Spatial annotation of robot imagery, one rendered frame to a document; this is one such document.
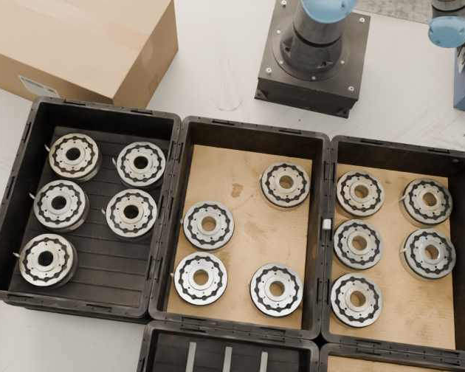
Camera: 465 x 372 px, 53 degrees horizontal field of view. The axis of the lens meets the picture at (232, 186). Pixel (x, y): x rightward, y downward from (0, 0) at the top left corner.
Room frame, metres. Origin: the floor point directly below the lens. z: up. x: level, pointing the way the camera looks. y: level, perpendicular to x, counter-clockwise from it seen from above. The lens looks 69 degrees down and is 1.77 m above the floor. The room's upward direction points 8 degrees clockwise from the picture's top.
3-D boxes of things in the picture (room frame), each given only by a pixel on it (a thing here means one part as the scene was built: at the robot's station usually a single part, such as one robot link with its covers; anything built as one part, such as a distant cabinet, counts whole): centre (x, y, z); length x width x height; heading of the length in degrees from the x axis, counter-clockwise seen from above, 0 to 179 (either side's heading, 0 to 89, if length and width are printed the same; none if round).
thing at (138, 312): (0.26, 0.27, 0.92); 0.40 x 0.30 x 0.02; 0
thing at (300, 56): (0.76, -0.15, 0.85); 0.15 x 0.15 x 0.10
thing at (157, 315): (0.26, -0.03, 0.92); 0.40 x 0.30 x 0.02; 0
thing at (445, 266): (0.26, -0.41, 0.86); 0.10 x 0.10 x 0.01
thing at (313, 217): (0.26, -0.03, 0.87); 0.40 x 0.30 x 0.11; 0
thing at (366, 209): (0.37, -0.27, 0.86); 0.10 x 0.10 x 0.01
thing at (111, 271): (0.26, 0.27, 0.87); 0.40 x 0.30 x 0.11; 0
